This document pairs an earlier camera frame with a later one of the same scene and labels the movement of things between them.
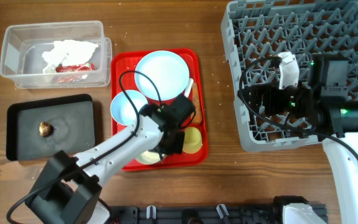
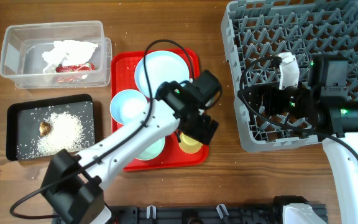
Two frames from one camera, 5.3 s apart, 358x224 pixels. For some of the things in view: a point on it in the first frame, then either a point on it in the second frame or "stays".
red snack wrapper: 86,67 stays
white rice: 150,157 → 66,135
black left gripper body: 175,147 → 198,129
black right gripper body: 291,100 stays
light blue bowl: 122,109 stays
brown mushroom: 46,129 stays
